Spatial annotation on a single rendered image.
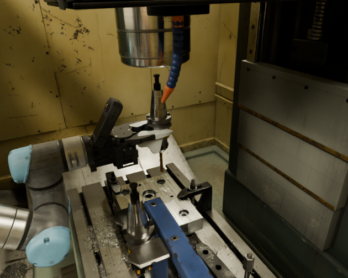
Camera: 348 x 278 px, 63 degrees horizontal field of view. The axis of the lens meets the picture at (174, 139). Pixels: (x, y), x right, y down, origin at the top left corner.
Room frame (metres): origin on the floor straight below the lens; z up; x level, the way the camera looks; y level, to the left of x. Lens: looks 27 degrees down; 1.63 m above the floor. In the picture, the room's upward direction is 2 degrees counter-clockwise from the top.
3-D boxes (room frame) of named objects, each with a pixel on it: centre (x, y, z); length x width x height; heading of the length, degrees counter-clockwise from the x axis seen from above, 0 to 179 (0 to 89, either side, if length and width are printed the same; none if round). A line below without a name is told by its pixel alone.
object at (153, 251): (0.37, 0.05, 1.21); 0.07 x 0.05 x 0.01; 114
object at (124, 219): (0.47, 0.10, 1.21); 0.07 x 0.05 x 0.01; 114
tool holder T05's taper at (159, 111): (0.66, 0.04, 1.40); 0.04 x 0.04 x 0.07
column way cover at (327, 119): (0.84, -0.37, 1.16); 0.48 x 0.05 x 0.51; 24
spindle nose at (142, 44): (0.66, 0.04, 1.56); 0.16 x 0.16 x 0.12
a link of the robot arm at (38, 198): (0.52, 0.29, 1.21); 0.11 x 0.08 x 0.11; 20
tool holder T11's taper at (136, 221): (0.42, 0.08, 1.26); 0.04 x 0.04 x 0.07
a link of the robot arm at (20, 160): (0.54, 0.30, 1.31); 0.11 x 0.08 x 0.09; 114
